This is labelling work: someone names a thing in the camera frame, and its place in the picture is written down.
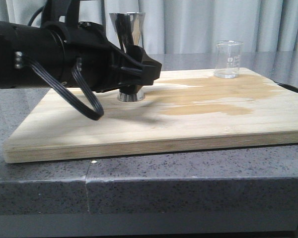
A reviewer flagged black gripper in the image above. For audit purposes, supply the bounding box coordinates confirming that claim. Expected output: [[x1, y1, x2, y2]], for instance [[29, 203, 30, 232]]
[[41, 21, 162, 92]]

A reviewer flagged steel double jigger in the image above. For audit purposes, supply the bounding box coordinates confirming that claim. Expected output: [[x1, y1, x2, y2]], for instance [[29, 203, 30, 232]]
[[109, 12, 146, 102]]

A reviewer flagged small glass beaker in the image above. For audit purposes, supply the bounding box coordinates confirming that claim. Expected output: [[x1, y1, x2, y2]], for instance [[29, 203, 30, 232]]
[[214, 40, 243, 79]]

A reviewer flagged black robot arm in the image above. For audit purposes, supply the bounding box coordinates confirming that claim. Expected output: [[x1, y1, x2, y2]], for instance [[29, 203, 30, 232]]
[[0, 0, 161, 93]]

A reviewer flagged grey curtain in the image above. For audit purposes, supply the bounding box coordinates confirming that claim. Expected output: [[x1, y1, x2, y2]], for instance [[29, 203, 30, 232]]
[[0, 0, 298, 55]]

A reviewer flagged wooden cutting board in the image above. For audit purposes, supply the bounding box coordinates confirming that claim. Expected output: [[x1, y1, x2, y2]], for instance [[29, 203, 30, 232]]
[[3, 68, 298, 163]]

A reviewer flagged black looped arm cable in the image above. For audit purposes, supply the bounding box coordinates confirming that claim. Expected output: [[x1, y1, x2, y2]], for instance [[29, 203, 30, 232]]
[[16, 51, 105, 121]]

